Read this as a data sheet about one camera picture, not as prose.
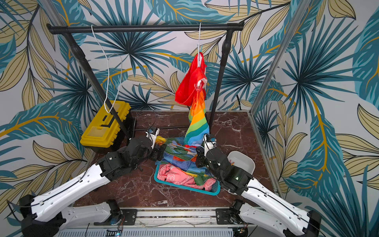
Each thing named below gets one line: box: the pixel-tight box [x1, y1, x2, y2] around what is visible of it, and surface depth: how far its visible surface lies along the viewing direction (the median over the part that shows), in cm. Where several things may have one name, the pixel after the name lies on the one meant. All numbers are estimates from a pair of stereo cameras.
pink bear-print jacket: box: [156, 163, 217, 192], surface depth 75 cm
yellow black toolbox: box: [79, 100, 137, 154], surface depth 88 cm
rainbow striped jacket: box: [154, 136, 214, 186], surface depth 75 cm
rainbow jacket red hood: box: [174, 52, 210, 145], surface depth 65 cm
